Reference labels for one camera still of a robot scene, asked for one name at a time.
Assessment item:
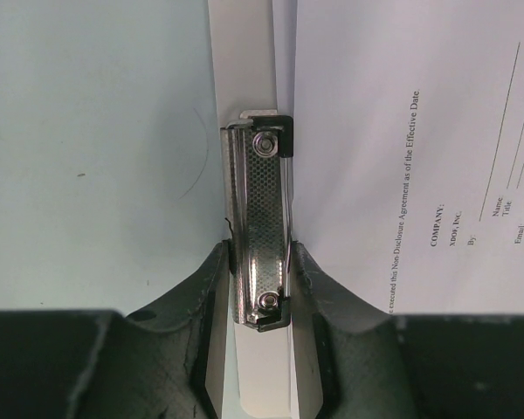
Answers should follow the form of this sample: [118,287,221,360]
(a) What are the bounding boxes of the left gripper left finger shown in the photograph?
[0,243,230,418]

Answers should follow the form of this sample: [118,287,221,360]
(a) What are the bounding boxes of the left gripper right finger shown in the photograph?
[291,243,524,418]

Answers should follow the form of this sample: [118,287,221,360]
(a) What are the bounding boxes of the sparse text paper sheet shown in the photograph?
[293,1,524,314]

